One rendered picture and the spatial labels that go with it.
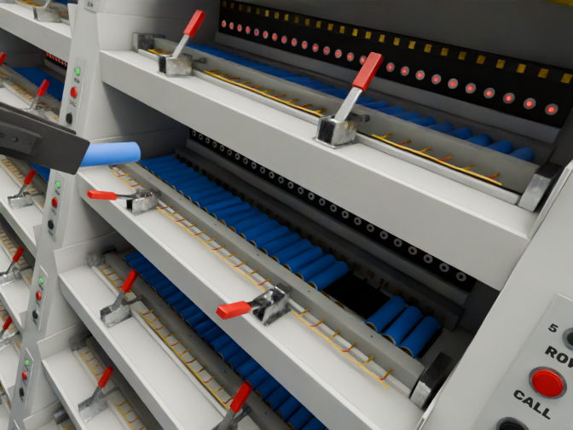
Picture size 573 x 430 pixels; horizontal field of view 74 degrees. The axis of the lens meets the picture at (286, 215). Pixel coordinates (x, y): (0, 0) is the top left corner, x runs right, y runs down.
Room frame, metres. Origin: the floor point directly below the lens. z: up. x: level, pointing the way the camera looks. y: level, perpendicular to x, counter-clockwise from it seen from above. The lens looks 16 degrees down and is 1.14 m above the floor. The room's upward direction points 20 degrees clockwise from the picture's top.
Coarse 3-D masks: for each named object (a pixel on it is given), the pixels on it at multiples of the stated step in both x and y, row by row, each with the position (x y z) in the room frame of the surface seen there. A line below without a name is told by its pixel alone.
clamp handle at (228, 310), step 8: (272, 296) 0.36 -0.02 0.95; (232, 304) 0.32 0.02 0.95; (240, 304) 0.32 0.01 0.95; (248, 304) 0.33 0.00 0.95; (256, 304) 0.34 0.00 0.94; (264, 304) 0.35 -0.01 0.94; (216, 312) 0.30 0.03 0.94; (224, 312) 0.30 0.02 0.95; (232, 312) 0.31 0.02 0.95; (240, 312) 0.32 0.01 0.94; (248, 312) 0.33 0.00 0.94
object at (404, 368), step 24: (120, 168) 0.60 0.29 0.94; (168, 192) 0.53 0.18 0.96; (168, 216) 0.50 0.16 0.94; (192, 216) 0.49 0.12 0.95; (216, 240) 0.46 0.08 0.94; (240, 240) 0.45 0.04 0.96; (240, 264) 0.42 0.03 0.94; (264, 264) 0.41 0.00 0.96; (312, 288) 0.39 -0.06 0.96; (312, 312) 0.37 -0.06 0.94; (336, 312) 0.36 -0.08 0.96; (360, 336) 0.33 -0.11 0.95; (384, 360) 0.32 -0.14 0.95; (408, 360) 0.32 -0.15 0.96; (384, 384) 0.30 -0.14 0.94; (408, 384) 0.31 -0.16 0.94
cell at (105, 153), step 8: (96, 144) 0.31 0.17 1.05; (104, 144) 0.31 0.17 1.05; (112, 144) 0.32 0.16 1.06; (120, 144) 0.32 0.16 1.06; (128, 144) 0.33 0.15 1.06; (136, 144) 0.33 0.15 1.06; (88, 152) 0.30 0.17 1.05; (96, 152) 0.30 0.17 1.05; (104, 152) 0.31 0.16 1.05; (112, 152) 0.31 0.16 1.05; (120, 152) 0.32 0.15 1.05; (128, 152) 0.32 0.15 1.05; (136, 152) 0.33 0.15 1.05; (88, 160) 0.30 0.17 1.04; (96, 160) 0.30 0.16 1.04; (104, 160) 0.31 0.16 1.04; (112, 160) 0.31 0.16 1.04; (120, 160) 0.32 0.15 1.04; (128, 160) 0.33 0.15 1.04; (136, 160) 0.33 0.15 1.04
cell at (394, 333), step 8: (408, 312) 0.39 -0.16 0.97; (416, 312) 0.39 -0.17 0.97; (400, 320) 0.37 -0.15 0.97; (408, 320) 0.38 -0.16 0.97; (416, 320) 0.38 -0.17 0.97; (392, 328) 0.36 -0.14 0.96; (400, 328) 0.36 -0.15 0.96; (408, 328) 0.37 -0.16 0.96; (392, 336) 0.35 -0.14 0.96; (400, 336) 0.35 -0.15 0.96
